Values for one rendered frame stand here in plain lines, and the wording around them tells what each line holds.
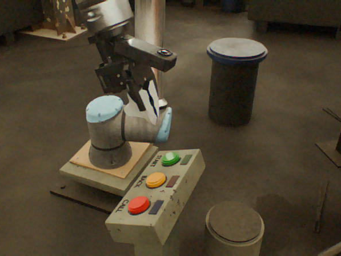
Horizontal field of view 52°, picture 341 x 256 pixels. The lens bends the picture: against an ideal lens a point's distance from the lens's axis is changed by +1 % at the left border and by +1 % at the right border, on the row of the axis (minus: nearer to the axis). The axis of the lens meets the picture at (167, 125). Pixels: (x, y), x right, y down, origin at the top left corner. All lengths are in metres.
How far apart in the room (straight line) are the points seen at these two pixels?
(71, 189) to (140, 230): 0.99
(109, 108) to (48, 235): 0.54
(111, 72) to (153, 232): 0.30
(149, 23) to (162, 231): 0.84
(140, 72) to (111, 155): 0.83
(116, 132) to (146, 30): 0.41
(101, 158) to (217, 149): 0.65
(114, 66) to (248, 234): 0.42
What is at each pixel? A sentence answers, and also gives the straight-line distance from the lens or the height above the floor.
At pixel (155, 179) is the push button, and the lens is 0.69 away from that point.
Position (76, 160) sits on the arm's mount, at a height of 0.13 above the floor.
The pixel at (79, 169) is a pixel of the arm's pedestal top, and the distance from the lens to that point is 1.53.
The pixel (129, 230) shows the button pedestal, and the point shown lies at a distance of 0.64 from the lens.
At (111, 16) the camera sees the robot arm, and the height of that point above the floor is 0.91.
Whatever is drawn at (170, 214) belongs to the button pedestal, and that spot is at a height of 0.60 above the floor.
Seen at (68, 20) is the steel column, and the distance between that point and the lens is 3.56.
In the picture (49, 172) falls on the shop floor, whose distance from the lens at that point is 1.75.
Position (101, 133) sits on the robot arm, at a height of 0.31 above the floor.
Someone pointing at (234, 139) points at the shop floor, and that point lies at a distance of 1.91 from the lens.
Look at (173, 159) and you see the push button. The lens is 0.74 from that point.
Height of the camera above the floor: 1.07
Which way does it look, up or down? 33 degrees down
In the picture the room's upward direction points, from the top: straight up
